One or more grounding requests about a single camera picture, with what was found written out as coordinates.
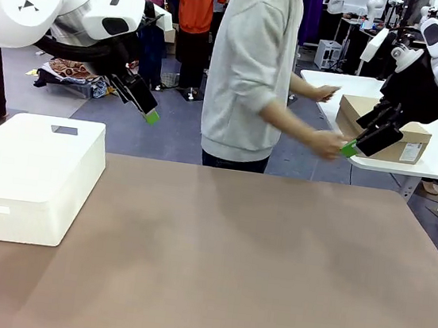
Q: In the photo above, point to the white round mount knob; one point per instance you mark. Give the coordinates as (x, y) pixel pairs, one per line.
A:
(406, 57)

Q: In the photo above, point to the person in grey sweater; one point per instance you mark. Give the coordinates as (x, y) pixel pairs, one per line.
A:
(246, 75)

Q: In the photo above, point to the white open cabinet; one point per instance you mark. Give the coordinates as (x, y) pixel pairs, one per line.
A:
(322, 54)

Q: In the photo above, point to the person's right forearm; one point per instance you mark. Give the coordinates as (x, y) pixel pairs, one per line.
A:
(288, 124)

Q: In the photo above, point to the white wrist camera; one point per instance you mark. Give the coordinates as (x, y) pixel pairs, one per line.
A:
(375, 43)
(162, 19)

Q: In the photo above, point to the person's right hand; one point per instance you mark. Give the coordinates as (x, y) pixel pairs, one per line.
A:
(327, 145)

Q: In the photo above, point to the orange hoodie mannequin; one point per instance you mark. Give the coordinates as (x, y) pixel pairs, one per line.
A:
(199, 1)

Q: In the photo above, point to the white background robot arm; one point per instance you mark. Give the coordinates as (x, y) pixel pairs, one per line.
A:
(372, 7)

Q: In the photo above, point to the purple hanging garment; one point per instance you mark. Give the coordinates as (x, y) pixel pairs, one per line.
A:
(309, 19)

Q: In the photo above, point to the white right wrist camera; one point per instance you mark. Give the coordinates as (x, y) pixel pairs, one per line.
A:
(375, 43)

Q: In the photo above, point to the white foam box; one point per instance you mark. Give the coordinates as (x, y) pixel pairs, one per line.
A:
(31, 161)

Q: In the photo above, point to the brown cardboard shoe box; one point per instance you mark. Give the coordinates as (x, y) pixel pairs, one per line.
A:
(349, 108)

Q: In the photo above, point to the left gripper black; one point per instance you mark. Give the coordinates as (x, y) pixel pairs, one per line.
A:
(122, 58)

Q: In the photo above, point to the pile of patterned clothes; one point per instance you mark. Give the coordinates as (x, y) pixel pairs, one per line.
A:
(70, 70)

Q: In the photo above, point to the person's left forearm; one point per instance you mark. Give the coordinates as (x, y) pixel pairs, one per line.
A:
(304, 87)

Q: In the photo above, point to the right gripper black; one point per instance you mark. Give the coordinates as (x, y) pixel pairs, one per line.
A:
(419, 92)

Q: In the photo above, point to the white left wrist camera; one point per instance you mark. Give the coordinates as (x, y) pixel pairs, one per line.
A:
(162, 19)

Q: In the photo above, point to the small brown cardboard carton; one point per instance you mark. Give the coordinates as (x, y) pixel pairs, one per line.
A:
(170, 36)

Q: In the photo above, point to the dark blue hanging garment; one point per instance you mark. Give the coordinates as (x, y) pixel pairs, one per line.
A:
(150, 55)

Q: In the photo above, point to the person's left hand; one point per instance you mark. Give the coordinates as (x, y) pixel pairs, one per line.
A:
(325, 93)

